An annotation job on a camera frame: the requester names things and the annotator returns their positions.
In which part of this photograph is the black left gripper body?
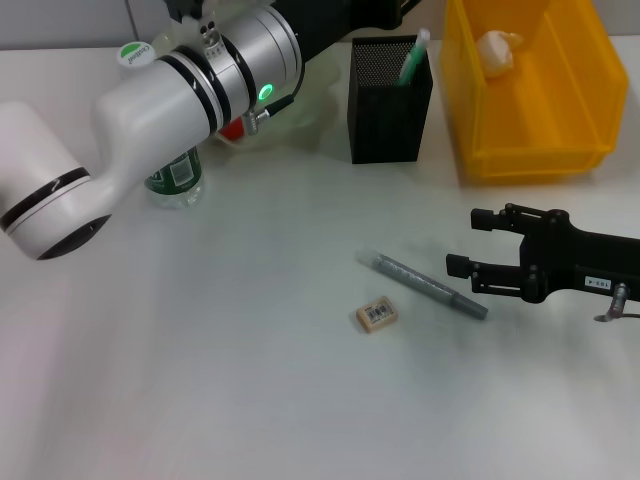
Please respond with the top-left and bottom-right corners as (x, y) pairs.
(272, 0), (404, 64)

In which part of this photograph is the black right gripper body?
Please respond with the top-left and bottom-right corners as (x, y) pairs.
(519, 209), (640, 305)

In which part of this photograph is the mint green retractable pen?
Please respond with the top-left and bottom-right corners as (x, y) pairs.
(397, 27), (432, 87)

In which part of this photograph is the beige eraser with barcode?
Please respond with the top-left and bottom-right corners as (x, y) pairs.
(355, 295), (400, 332)

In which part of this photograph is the red-orange toy orange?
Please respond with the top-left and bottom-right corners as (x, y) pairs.
(219, 119), (246, 144)

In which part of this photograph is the white paper ball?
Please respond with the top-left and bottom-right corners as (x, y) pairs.
(474, 29), (525, 79)

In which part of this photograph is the clear water bottle green label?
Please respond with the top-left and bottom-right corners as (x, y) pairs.
(116, 41), (206, 210)

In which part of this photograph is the grey marker pen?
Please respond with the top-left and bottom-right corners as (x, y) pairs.
(355, 247), (489, 323)

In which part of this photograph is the translucent green fruit plate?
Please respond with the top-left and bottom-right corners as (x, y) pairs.
(152, 27), (342, 154)

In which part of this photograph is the black mesh pen holder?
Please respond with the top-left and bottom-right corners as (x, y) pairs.
(347, 34), (434, 165)

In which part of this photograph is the yellow plastic bin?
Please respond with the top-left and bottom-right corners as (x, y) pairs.
(439, 0), (630, 185)

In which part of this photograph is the right gripper cable with plug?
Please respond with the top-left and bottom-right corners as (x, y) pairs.
(593, 282), (640, 324)

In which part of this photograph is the left gripper cable with plugs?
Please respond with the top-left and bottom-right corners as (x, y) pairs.
(241, 62), (307, 136)

